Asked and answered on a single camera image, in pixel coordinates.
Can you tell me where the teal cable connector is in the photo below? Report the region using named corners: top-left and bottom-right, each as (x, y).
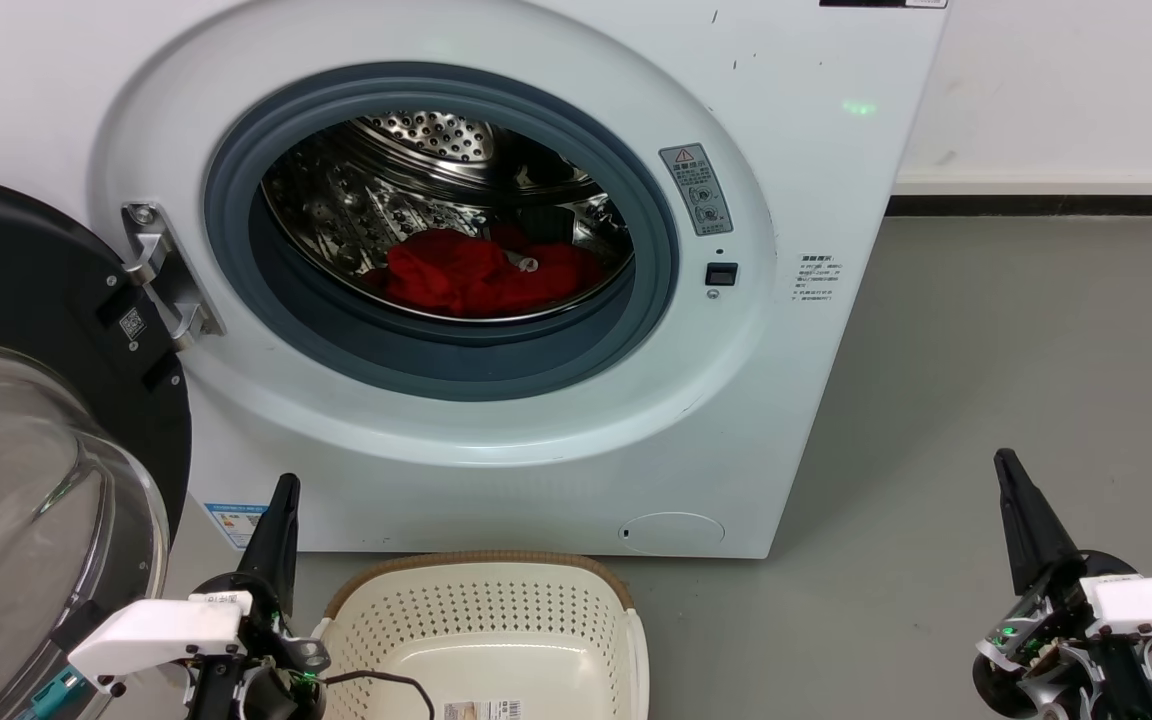
top-left (28, 668), bottom-right (87, 719)

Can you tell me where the red and white garment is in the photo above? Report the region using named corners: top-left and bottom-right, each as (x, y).
top-left (361, 225), bottom-right (605, 319)

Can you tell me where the cream plastic laundry basket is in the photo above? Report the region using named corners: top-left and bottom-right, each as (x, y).
top-left (311, 550), bottom-right (650, 720)

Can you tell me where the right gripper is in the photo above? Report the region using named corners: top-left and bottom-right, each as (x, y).
top-left (971, 449), bottom-right (1137, 720)

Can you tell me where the white printed barcode label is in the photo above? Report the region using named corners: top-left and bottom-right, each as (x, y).
top-left (443, 699), bottom-right (525, 720)

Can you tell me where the stainless steel washing machine drum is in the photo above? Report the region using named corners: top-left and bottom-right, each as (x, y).
top-left (259, 110), bottom-right (635, 324)

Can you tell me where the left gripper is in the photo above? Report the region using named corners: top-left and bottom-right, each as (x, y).
top-left (186, 474), bottom-right (332, 720)

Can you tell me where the grey warning sticker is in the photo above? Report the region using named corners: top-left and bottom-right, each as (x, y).
top-left (659, 143), bottom-right (735, 238)

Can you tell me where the grey rubber door gasket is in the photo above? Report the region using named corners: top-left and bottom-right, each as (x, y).
top-left (203, 62), bottom-right (680, 403)

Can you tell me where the small printed text label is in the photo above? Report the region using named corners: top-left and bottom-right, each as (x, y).
top-left (794, 253), bottom-right (842, 304)

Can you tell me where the black washing machine door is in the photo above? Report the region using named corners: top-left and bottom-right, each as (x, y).
top-left (0, 170), bottom-right (193, 720)

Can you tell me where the white front-load washing machine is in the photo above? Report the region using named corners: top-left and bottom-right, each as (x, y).
top-left (0, 0), bottom-right (952, 559)

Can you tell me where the silver door hinge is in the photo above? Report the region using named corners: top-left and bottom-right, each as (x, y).
top-left (121, 202), bottom-right (227, 351)

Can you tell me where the thin black cable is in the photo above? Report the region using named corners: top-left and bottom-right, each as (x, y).
top-left (321, 670), bottom-right (437, 720)

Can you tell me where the round white filter cover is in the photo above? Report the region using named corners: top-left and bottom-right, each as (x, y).
top-left (618, 511), bottom-right (727, 557)

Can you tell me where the blue energy label sticker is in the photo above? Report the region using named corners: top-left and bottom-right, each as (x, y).
top-left (204, 502), bottom-right (269, 551)

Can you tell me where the black wall baseboard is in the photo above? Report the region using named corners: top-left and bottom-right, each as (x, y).
top-left (886, 194), bottom-right (1152, 218)

